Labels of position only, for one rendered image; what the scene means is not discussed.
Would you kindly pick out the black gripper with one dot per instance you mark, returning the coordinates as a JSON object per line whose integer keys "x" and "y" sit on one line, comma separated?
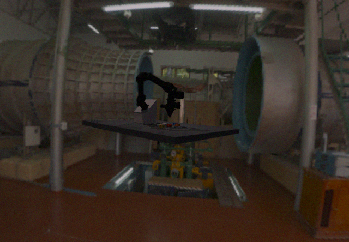
{"x": 167, "y": 107}

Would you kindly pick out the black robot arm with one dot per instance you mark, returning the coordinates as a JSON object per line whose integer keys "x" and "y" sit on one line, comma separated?
{"x": 166, "y": 86}

